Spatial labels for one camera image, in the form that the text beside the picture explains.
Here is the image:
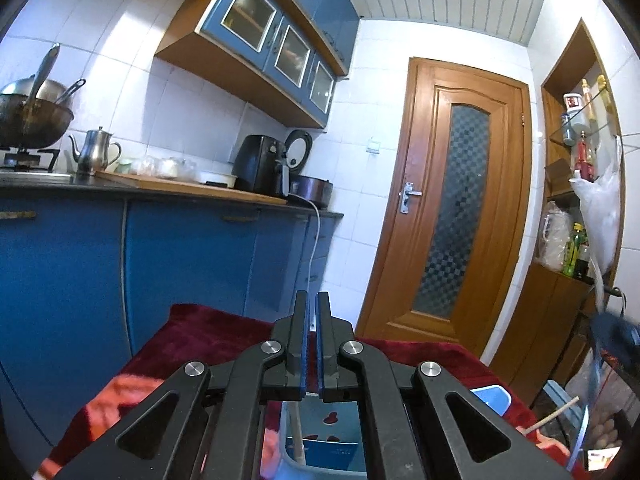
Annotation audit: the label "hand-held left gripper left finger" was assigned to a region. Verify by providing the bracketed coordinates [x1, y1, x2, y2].
[52, 290, 310, 480]

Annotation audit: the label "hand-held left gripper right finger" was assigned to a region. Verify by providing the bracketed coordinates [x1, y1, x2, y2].
[316, 291, 576, 480]

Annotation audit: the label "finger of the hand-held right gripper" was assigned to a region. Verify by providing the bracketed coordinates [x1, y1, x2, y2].
[589, 311, 640, 363]

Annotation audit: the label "light blue utensil holder box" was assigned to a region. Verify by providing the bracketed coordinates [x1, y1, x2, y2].
[277, 385, 512, 480]

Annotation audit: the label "wooden shelf unit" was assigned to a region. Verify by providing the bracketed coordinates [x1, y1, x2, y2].
[487, 17, 626, 406]

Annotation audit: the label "dark bottle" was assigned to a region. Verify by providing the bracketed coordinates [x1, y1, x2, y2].
[574, 242, 593, 281]

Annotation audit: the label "light blue board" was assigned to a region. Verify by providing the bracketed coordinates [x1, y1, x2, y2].
[542, 380, 568, 406]

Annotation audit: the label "green bottle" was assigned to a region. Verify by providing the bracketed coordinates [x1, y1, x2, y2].
[562, 223, 586, 276]

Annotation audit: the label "red and pink plush blanket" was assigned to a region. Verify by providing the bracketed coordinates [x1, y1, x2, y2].
[32, 302, 591, 480]

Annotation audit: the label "pile of eggs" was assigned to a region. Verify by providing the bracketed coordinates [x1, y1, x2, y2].
[590, 417, 626, 448]

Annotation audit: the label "white plastic bag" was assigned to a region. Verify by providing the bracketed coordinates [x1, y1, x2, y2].
[570, 135, 623, 311]

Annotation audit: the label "blue base cabinets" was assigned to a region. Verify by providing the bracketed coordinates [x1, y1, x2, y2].
[0, 185, 345, 471]

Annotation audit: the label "dark rice cooker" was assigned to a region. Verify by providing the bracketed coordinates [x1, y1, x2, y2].
[284, 129, 335, 209]

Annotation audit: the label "red bottle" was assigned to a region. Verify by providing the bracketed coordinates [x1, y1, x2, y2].
[575, 131, 596, 181]

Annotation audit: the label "wooden counter board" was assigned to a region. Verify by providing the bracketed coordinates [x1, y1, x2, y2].
[95, 170, 288, 206]

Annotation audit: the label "black air fryer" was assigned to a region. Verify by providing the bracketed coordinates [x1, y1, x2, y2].
[232, 135, 292, 198]

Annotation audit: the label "wooden door with glass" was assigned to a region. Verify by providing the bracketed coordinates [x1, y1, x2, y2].
[356, 56, 532, 361]

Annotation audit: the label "covered glass bowl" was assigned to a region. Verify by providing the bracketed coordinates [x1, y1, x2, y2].
[157, 156, 187, 180]

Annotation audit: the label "steel kettle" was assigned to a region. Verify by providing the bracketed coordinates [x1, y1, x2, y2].
[68, 126, 122, 177]

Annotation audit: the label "gas stove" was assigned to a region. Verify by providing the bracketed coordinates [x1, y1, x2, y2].
[0, 147, 61, 173]

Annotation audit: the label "metal spatula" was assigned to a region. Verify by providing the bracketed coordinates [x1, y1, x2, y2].
[55, 79, 87, 106]

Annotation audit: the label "large dark wok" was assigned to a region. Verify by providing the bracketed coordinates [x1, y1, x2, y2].
[0, 77, 76, 150]

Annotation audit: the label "metal ladle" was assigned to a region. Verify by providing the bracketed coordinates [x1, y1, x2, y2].
[22, 42, 61, 116]

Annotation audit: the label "black wire cart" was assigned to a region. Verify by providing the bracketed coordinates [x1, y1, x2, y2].
[575, 285, 640, 451]

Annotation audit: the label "white power cable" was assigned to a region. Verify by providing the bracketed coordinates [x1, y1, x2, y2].
[291, 195, 322, 293]

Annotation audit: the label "metal door handle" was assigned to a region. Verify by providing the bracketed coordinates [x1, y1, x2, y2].
[399, 181, 423, 216]

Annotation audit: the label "blue and wood wall cabinet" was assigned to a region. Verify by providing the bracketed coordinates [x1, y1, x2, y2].
[154, 0, 361, 130]

